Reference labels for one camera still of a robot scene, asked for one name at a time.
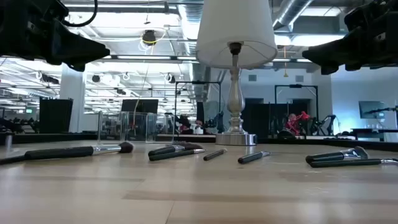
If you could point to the white-tipped large makeup brush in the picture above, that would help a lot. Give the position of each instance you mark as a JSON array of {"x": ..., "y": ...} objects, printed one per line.
[{"x": 329, "y": 156}]

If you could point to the large black powder brush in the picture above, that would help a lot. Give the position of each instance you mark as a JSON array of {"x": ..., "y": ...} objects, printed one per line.
[{"x": 59, "y": 153}]

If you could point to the long thin black makeup brush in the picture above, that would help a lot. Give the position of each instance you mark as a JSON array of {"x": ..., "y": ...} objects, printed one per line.
[{"x": 348, "y": 162}]

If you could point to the black fan makeup brush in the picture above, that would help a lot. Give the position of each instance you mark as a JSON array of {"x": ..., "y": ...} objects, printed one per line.
[{"x": 164, "y": 150}]

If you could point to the black partition panel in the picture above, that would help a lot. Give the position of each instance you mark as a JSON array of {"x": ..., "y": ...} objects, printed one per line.
[{"x": 56, "y": 115}]

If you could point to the red machine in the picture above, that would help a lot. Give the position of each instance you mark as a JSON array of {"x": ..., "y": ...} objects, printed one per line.
[{"x": 293, "y": 124}]

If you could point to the black monitor screen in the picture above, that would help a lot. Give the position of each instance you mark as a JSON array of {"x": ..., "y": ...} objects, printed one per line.
[{"x": 140, "y": 105}]

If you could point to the dark background table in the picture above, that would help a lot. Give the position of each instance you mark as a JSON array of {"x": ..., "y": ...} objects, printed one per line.
[{"x": 373, "y": 130}]

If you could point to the small black cosmetic pencil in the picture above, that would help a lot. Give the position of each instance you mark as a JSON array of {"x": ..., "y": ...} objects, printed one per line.
[{"x": 214, "y": 154}]

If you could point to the black metal stand frame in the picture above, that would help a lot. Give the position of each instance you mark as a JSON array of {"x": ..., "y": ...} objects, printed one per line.
[
  {"x": 295, "y": 86},
  {"x": 199, "y": 82}
]

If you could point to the wall-mounted screen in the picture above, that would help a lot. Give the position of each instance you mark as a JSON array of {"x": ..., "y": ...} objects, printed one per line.
[{"x": 371, "y": 109}]

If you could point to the black overhead camera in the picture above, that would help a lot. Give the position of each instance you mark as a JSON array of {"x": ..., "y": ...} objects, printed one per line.
[{"x": 149, "y": 36}]

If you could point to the silver metal post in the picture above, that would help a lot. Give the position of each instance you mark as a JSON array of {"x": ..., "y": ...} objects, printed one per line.
[{"x": 8, "y": 143}]

